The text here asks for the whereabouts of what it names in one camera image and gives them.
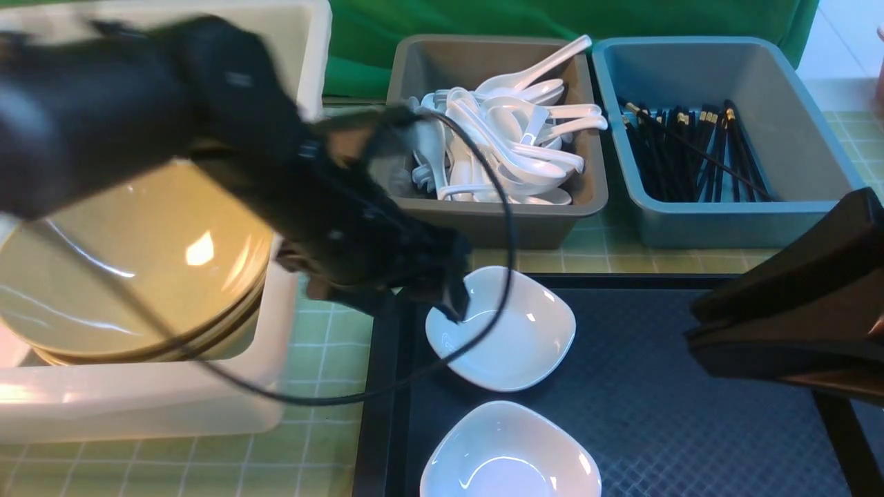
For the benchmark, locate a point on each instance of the green backdrop cloth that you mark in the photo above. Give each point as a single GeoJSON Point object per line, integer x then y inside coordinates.
{"type": "Point", "coordinates": [365, 34]}

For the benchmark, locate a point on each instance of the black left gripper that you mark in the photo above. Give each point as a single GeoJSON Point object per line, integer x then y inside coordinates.
{"type": "Point", "coordinates": [354, 242]}

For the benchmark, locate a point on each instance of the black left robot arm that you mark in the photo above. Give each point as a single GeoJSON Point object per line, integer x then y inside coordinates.
{"type": "Point", "coordinates": [81, 117]}

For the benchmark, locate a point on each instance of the pile of white spoons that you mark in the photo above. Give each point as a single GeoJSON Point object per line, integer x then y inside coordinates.
{"type": "Point", "coordinates": [520, 136]}

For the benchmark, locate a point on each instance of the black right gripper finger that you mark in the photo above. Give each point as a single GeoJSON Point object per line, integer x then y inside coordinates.
{"type": "Point", "coordinates": [811, 316]}

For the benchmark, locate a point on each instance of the tan noodle bowl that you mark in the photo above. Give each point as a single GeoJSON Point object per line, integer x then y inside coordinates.
{"type": "Point", "coordinates": [177, 241]}

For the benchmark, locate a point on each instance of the blue plastic chopstick bin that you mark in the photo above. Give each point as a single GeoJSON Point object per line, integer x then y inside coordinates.
{"type": "Point", "coordinates": [799, 156]}

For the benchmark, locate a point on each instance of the white spoon sticking out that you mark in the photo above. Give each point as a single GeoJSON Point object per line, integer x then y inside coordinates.
{"type": "Point", "coordinates": [515, 82]}

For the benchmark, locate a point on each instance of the pile of black chopsticks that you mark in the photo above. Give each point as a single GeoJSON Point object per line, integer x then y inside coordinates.
{"type": "Point", "coordinates": [702, 155]}

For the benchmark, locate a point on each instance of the tan bowl in tub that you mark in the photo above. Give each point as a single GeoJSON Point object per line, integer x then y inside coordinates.
{"type": "Point", "coordinates": [224, 329]}

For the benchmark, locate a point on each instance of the white square dish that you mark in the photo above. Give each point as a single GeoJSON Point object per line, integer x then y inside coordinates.
{"type": "Point", "coordinates": [505, 449]}
{"type": "Point", "coordinates": [528, 342]}

